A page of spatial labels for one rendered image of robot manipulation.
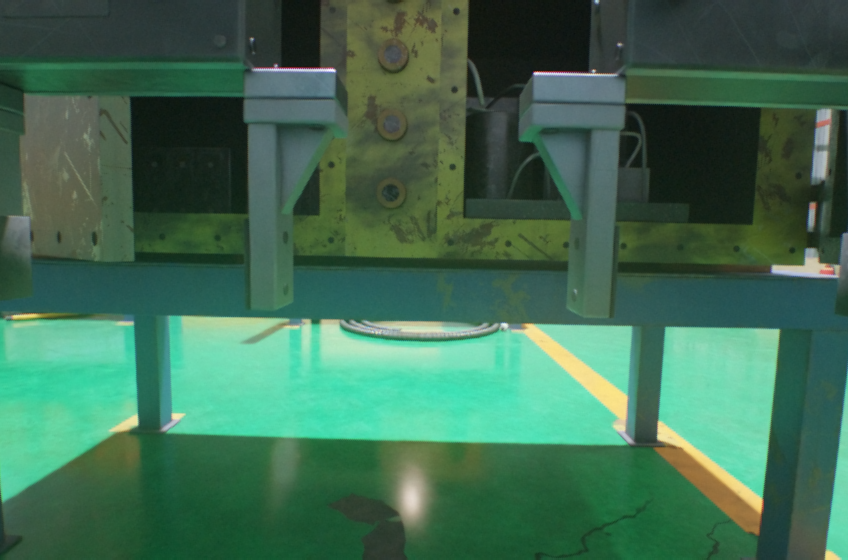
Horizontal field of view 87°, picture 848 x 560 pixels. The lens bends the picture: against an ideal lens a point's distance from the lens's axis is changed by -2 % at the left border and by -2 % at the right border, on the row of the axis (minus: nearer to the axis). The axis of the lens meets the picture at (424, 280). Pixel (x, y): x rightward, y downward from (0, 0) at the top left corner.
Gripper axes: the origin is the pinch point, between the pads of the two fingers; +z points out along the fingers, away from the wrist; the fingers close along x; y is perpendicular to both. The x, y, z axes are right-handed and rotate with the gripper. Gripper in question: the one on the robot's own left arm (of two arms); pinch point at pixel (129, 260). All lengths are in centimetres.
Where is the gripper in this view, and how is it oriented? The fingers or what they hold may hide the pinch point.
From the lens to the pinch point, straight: 25.4
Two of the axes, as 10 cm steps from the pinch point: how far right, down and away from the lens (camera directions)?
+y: 0.2, -0.9, 10.0
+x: -10.0, -0.2, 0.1
